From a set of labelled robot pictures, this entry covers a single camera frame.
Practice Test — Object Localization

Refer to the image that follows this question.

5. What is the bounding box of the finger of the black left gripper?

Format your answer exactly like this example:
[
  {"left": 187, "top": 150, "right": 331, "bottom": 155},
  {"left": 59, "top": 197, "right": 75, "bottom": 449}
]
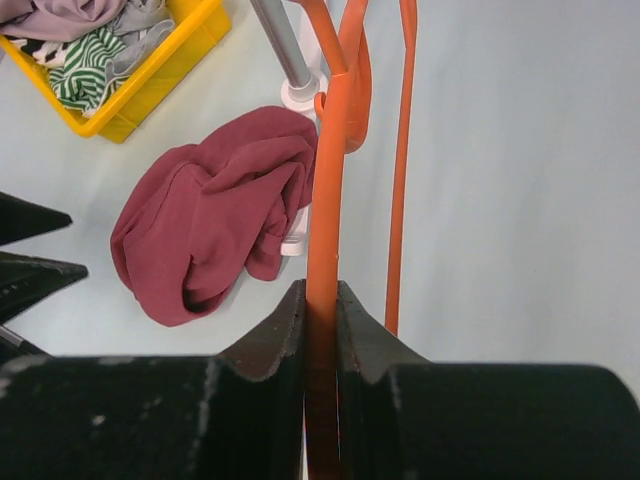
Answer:
[
  {"left": 1, "top": 193, "right": 72, "bottom": 245},
  {"left": 1, "top": 252, "right": 89, "bottom": 324}
]

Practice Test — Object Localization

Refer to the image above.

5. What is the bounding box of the yellow plastic bin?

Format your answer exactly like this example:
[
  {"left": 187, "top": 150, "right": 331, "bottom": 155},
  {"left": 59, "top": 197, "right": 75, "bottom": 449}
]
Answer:
[{"left": 1, "top": 0, "right": 232, "bottom": 144}]

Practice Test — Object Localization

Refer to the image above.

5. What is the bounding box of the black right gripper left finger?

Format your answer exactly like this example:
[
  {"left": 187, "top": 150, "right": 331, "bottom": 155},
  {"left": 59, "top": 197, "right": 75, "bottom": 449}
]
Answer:
[{"left": 1, "top": 280, "right": 305, "bottom": 479}]

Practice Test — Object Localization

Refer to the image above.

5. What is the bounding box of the orange plastic hanger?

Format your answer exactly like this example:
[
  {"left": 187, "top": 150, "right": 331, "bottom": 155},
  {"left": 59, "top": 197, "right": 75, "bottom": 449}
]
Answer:
[{"left": 302, "top": 1, "right": 418, "bottom": 479}]

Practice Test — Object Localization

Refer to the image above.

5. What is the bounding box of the silver white clothes rack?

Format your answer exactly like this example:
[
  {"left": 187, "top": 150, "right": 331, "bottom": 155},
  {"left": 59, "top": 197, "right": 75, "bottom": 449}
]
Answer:
[{"left": 248, "top": 0, "right": 329, "bottom": 258}]

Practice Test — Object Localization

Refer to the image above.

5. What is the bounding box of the grey garment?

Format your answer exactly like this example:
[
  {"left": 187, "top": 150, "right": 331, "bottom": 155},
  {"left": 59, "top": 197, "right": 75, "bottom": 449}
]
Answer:
[{"left": 106, "top": 0, "right": 176, "bottom": 83}]

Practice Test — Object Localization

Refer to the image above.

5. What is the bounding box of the maroon tank top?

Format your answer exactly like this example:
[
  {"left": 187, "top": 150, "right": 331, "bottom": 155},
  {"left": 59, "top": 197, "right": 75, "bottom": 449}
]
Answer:
[{"left": 110, "top": 106, "right": 318, "bottom": 327}]

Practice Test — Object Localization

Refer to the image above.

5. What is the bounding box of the green white striped garment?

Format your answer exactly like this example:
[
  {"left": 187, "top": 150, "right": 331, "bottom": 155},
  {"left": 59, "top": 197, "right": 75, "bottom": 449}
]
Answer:
[{"left": 23, "top": 25, "right": 132, "bottom": 119}]

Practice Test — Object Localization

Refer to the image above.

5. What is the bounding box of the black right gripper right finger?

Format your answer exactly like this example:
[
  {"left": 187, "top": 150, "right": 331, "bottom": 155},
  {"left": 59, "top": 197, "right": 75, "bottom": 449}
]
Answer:
[{"left": 336, "top": 283, "right": 639, "bottom": 479}]

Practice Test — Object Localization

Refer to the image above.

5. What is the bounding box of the mauve pink garment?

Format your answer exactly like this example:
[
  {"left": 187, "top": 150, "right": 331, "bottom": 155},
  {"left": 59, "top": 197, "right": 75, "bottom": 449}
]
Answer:
[{"left": 1, "top": 0, "right": 126, "bottom": 42}]

